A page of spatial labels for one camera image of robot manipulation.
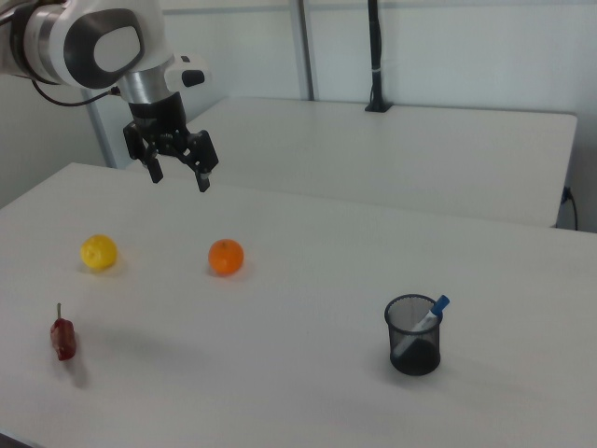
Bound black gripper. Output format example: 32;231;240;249
122;91;221;194

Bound white marker pen blue cap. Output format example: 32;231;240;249
391;294;451;357

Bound black mesh pen cup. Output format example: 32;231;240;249
383;293;442;377

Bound orange mandarin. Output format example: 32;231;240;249
207;238;245;275

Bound white side table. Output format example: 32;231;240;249
124;96;579;230

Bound red chili pepper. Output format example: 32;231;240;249
49;302;77;363

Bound black pole with base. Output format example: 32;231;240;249
364;0;394;114

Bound grey window frame post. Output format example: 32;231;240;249
287;0;321;102
85;98;118;170

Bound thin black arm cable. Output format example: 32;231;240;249
28;77;123;108

